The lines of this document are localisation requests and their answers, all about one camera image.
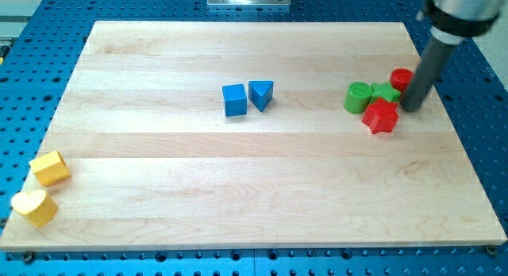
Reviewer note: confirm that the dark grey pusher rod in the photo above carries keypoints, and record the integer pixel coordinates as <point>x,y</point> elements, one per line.
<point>433,62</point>

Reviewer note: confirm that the green star block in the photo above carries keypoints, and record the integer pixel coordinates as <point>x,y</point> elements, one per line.
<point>385,91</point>

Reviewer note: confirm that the green cylinder block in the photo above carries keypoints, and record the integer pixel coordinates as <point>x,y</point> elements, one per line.
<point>357,97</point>

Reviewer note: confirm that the blue cube block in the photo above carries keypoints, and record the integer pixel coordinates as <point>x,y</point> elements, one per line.
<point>235,100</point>

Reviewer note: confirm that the red cylinder block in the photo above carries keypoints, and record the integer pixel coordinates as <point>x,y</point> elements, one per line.
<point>400,78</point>

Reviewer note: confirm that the red star block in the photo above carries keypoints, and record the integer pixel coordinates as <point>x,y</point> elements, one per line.
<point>381,116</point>

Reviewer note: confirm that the blue triangle block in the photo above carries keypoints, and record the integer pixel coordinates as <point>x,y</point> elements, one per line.
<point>260,93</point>

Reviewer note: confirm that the light wooden board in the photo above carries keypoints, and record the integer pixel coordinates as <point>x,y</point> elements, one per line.
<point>157,165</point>

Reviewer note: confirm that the blue perforated metal table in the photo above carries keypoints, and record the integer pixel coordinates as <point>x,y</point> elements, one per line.
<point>41,60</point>

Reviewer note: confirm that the yellow pentagon block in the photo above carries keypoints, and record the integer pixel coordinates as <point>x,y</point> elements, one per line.
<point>50,168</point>

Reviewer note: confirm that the yellow heart block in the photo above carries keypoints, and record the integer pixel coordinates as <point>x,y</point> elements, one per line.
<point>37,207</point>

